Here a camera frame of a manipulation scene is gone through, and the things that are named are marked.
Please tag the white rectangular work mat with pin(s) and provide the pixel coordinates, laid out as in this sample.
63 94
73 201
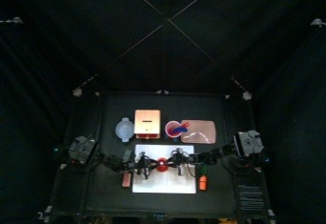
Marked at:
165 185

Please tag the light wooden drawer cabinet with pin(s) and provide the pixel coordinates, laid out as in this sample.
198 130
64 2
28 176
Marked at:
147 121

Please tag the blue toy utensil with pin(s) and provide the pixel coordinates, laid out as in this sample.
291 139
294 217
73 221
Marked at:
183 127

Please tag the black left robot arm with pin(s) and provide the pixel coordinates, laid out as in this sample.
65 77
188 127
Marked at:
111 162

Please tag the red toy utensil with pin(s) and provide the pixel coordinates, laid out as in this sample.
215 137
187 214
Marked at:
184 124

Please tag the reddish brown wooden block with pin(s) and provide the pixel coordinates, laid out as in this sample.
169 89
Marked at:
125 180

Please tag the pink plastic tray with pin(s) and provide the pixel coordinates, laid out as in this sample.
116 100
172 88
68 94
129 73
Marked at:
199 132

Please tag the red dough lump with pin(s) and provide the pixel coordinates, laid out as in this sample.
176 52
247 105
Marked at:
161 165

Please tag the grey frame corner bracket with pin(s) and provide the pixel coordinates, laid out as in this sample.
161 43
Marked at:
161 91
76 91
16 20
247 95
316 22

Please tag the reddish wooden drawer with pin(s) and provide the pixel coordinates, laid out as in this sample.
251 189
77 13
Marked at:
147 136

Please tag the black printed label sheet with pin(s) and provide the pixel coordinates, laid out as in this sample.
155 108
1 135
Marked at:
250 197

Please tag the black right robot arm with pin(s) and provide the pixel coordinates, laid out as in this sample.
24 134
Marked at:
211 158

